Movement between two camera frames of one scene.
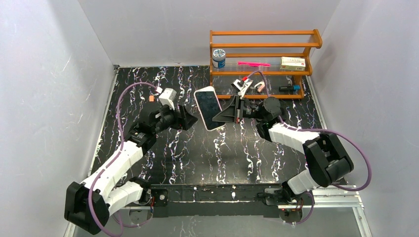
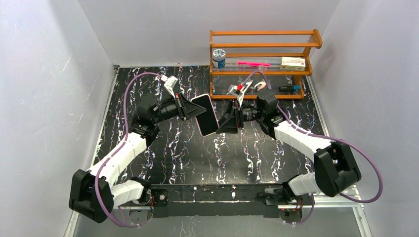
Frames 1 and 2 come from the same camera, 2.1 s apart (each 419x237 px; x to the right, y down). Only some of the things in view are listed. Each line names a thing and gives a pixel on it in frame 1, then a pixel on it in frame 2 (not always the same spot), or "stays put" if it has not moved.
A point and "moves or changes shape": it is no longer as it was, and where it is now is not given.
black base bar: (218, 200) stays put
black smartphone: (209, 107) moves or changes shape
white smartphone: (209, 89) -> (207, 122)
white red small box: (292, 63) stays put
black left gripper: (178, 117) -> (180, 106)
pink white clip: (262, 87) stays put
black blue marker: (289, 89) stays put
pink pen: (253, 63) stays put
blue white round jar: (219, 56) stays put
